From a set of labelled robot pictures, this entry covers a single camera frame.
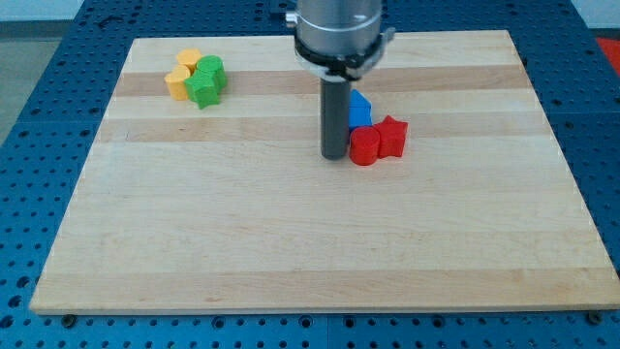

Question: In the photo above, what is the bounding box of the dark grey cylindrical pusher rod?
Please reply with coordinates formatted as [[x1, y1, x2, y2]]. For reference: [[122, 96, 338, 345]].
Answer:
[[320, 79, 351, 160]]

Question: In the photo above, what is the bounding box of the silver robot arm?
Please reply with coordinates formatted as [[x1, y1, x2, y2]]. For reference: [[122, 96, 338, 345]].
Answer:
[[285, 0, 395, 160]]

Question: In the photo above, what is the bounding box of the yellow hexagon block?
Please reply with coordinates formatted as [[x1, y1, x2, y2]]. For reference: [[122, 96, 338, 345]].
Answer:
[[175, 48, 202, 74]]

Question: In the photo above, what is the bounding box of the yellow heart block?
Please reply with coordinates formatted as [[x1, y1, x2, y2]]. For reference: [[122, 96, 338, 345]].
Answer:
[[164, 65, 191, 101]]

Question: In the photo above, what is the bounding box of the blue pentagon block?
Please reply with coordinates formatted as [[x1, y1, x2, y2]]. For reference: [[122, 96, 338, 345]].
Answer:
[[349, 89, 372, 132]]

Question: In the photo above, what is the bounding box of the red cylinder block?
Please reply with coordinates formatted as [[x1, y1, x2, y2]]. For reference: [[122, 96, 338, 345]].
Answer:
[[349, 126, 381, 166]]

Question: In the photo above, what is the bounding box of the red star block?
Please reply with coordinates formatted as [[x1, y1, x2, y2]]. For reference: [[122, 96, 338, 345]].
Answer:
[[373, 115, 409, 158]]

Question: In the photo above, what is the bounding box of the green cylinder block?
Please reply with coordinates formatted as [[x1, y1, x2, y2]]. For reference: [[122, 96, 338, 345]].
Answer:
[[197, 55, 228, 92]]

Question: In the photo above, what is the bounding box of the green star block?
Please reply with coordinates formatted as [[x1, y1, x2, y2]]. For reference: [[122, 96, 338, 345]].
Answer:
[[184, 71, 221, 110]]

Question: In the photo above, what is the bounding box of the wooden board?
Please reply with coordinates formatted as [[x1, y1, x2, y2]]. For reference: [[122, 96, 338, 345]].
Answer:
[[30, 30, 619, 315]]

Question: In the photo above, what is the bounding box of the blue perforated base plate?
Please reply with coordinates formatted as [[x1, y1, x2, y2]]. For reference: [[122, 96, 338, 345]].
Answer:
[[1, 0, 619, 348]]

